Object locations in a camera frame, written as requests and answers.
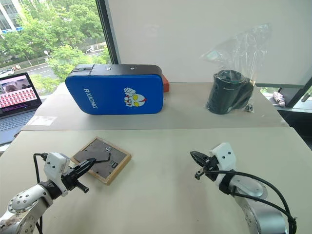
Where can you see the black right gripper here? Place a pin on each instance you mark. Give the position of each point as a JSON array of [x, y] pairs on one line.
[[210, 165]]

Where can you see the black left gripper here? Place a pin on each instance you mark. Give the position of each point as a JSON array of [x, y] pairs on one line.
[[69, 179]]

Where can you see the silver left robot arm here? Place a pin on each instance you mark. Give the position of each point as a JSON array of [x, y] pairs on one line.
[[23, 200]]

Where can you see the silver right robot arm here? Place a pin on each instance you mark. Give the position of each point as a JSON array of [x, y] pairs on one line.
[[251, 192]]

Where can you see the laptop computer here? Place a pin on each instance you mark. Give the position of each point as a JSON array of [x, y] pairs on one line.
[[17, 97]]

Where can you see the black electric kettle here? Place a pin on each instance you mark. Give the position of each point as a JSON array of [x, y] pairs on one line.
[[226, 95]]

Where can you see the small metal clip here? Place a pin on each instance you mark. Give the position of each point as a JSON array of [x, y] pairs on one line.
[[249, 107]]

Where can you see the blue cartoon kick pad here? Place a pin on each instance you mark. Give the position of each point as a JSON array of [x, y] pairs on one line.
[[114, 93]]

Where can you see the orange-red block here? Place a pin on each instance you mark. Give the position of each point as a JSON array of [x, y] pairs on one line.
[[166, 84]]

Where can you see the pink folded umbrella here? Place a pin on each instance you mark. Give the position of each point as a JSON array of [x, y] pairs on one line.
[[279, 98]]

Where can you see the black roll in plastic bag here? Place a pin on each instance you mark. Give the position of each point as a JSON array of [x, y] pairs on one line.
[[246, 46]]

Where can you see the white car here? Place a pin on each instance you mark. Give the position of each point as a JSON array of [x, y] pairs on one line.
[[6, 72]]

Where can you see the wooden picture frame back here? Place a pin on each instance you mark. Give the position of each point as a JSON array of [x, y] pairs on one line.
[[107, 158]]

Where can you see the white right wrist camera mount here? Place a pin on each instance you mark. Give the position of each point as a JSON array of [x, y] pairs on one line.
[[225, 156]]

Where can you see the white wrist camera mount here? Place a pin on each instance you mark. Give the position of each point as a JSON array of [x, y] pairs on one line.
[[54, 165], [225, 156]]

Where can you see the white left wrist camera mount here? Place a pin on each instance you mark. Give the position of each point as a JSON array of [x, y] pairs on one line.
[[54, 165]]

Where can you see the black window frame post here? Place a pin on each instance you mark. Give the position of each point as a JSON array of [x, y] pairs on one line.
[[107, 31]]

